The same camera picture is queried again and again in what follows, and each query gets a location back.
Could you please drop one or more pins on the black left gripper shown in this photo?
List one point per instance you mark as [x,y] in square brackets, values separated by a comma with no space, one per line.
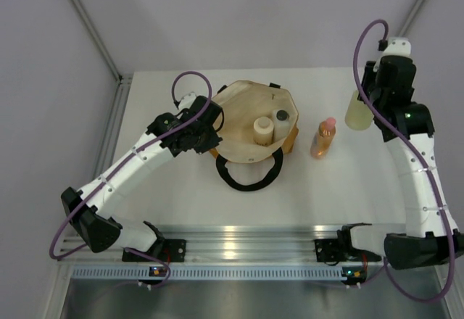
[212,142]

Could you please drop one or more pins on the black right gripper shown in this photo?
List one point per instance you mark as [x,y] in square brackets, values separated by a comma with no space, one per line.
[369,74]

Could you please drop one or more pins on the green pump bottle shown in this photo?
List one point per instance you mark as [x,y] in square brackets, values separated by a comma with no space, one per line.
[358,116]

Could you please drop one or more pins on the tan canvas tote bag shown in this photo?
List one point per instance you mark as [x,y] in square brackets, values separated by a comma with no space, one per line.
[243,102]

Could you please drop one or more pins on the orange bottle pink cap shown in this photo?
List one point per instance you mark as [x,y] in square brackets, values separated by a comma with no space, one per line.
[323,138]

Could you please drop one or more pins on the white bottle black cap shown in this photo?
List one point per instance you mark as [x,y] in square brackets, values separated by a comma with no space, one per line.
[281,121]

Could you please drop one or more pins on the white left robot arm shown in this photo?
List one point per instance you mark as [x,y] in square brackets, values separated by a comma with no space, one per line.
[92,208]

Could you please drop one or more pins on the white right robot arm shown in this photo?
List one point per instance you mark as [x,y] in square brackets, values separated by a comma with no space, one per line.
[408,133]

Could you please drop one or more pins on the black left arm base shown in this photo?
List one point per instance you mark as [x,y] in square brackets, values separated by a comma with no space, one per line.
[168,250]

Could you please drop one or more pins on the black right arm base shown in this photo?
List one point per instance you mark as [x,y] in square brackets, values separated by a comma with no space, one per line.
[329,251]

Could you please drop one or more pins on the cream cylindrical bottle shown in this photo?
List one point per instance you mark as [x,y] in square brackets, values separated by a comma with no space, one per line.
[263,128]

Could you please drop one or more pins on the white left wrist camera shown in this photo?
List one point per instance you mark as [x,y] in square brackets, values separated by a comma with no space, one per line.
[186,101]

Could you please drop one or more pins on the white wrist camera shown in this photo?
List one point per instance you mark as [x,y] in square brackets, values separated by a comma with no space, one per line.
[186,101]
[394,46]

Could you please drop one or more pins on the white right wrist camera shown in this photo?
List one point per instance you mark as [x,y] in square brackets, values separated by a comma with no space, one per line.
[394,46]

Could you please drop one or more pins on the aluminium frame rail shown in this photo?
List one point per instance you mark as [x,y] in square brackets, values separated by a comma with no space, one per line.
[219,244]

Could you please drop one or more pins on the perforated cable duct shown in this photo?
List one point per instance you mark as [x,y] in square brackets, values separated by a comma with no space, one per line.
[217,273]

